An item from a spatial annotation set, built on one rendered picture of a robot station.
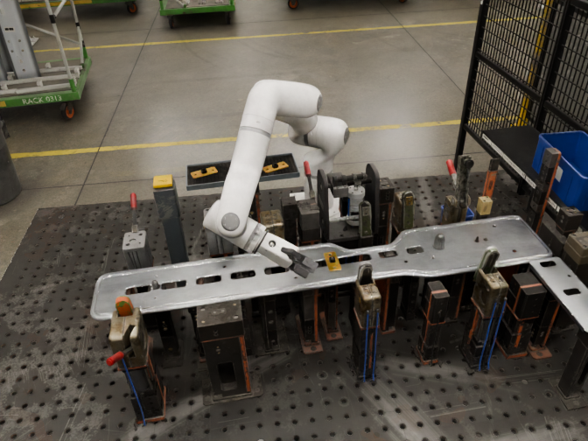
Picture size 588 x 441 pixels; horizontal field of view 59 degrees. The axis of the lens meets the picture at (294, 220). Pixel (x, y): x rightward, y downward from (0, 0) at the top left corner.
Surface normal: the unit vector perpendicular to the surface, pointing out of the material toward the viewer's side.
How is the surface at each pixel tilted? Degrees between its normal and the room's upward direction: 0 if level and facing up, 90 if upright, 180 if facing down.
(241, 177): 14
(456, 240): 0
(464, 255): 0
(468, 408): 0
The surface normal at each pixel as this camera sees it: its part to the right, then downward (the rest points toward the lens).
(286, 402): -0.04, -0.80
